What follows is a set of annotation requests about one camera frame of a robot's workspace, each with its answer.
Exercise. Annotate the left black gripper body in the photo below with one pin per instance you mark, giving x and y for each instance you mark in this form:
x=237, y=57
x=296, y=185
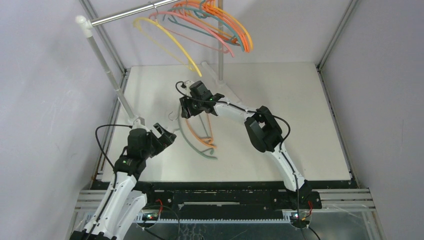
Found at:
x=155, y=145

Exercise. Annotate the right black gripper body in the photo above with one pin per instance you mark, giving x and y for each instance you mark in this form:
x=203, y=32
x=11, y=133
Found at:
x=188, y=107

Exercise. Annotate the pale yellow wire-hook hanger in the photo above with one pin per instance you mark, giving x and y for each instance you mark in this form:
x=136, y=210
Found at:
x=189, y=64

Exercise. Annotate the light orange wire-hook hanger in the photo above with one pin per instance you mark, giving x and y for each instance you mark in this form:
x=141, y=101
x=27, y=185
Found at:
x=208, y=139

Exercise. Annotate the pink wire-hook hanger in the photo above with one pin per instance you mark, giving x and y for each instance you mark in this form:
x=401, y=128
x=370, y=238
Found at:
x=194, y=25

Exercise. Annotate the teal plastic hanger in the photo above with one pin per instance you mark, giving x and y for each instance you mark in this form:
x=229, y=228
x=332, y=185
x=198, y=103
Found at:
x=212, y=26

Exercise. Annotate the orange plastic hanger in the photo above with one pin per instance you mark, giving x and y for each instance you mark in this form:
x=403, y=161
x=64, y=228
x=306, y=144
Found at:
x=215, y=20
x=232, y=30

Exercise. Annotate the yellow-orange plastic hanger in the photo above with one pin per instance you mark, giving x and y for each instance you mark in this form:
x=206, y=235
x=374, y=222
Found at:
x=228, y=26

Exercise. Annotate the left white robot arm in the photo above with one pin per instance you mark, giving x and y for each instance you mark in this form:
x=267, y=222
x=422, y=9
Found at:
x=122, y=202

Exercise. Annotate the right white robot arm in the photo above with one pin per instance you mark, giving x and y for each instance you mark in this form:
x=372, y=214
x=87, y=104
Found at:
x=262, y=127

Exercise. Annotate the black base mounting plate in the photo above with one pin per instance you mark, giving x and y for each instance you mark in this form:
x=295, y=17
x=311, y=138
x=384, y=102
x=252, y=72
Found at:
x=235, y=201

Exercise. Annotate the left small circuit board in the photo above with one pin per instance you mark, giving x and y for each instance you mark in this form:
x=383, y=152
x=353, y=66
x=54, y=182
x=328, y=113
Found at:
x=149, y=217

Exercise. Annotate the small circuit board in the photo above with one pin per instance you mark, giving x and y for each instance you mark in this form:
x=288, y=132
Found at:
x=297, y=217
x=149, y=217

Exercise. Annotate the right small circuit board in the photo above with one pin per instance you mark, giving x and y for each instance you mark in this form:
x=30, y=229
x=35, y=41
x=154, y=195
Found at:
x=297, y=217

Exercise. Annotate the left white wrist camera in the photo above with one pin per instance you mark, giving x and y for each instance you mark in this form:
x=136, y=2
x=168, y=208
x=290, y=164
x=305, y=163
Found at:
x=139, y=122

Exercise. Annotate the grey-green wire-hook hanger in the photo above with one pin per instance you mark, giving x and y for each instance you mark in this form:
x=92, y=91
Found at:
x=207, y=153

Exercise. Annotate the white clothes rack frame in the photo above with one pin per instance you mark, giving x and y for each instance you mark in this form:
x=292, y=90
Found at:
x=147, y=90

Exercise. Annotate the aluminium rail frame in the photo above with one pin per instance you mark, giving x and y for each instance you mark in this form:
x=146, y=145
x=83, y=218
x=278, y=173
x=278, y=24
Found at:
x=357, y=200

